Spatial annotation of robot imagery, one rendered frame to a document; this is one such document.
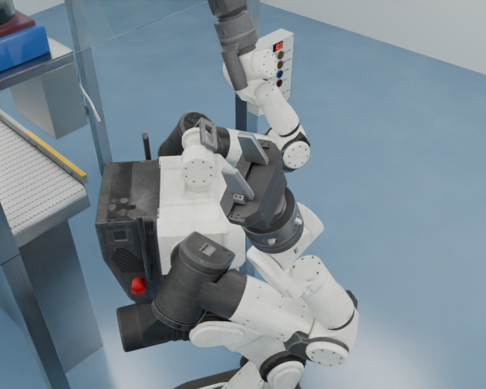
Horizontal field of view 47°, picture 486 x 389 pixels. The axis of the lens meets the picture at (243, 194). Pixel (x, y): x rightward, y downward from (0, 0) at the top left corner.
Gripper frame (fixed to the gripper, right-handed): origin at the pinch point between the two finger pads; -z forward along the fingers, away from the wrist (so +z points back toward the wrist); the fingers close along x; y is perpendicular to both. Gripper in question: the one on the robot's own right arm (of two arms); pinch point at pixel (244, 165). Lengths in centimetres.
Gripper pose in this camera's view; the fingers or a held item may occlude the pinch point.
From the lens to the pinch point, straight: 71.8
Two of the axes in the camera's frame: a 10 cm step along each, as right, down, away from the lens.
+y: 8.9, 1.9, -4.2
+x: 3.7, -8.4, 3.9
